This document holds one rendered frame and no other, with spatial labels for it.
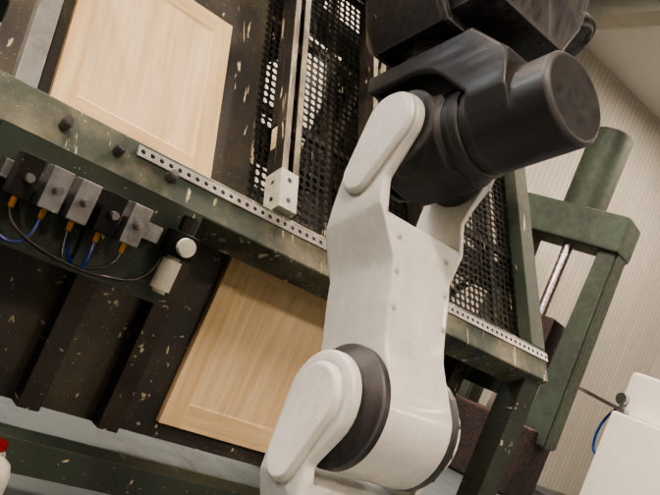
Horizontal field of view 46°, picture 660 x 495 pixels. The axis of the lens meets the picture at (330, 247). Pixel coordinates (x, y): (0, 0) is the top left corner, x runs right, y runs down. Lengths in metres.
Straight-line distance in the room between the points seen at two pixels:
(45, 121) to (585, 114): 1.21
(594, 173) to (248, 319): 4.98
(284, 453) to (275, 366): 1.53
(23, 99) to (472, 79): 1.11
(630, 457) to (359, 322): 6.14
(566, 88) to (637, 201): 8.10
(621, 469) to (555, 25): 6.10
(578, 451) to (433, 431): 8.34
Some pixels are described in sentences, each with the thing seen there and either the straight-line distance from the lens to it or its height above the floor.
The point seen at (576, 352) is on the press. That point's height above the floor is 1.25.
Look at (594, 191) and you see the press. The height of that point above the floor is 2.57.
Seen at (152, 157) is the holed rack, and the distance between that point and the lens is 1.90.
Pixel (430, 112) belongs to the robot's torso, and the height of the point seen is 0.98.
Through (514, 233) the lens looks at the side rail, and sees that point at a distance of 3.07.
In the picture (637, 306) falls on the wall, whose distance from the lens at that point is 9.37.
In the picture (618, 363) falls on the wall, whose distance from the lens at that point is 9.33.
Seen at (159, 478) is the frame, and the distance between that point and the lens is 2.10.
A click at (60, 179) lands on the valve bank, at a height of 0.74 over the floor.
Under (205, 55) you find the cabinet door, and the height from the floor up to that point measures 1.23.
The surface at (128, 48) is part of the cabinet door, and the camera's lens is 2.09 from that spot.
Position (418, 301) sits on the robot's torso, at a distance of 0.94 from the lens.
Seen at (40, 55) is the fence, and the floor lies 0.98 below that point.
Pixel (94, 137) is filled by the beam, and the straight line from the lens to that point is 1.85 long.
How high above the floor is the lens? 0.70
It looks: 5 degrees up
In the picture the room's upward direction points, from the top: 24 degrees clockwise
